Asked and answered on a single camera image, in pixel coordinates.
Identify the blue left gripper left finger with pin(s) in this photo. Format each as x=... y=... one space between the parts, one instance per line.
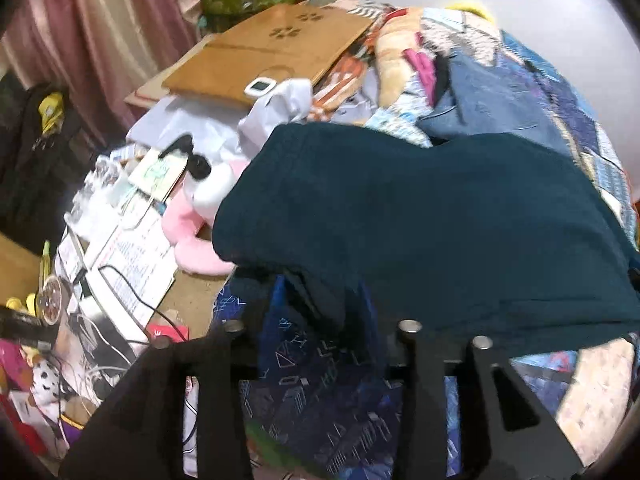
x=222 y=360

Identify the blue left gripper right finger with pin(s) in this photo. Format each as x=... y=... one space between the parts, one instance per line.
x=420 y=361

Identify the dark teal pants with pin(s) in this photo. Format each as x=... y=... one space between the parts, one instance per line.
x=487 y=235

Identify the blue patchwork quilt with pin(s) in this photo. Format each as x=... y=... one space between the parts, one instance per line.
x=322 y=403

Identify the pink white plush toy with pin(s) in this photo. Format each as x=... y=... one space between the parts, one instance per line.
x=194 y=206

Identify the white grey cloth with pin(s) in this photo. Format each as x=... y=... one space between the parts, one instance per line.
x=222 y=131

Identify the white digital clock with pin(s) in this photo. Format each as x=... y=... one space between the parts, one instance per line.
x=259 y=87

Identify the folded blue jeans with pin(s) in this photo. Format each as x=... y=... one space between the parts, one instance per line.
x=487 y=100

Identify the wooden lap desk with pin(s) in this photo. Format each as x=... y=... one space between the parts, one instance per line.
x=283 y=42

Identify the pink beige striped curtain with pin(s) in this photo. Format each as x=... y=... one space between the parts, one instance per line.
x=99 y=50

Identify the yellow plush pillow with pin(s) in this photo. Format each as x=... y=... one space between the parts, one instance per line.
x=475 y=7

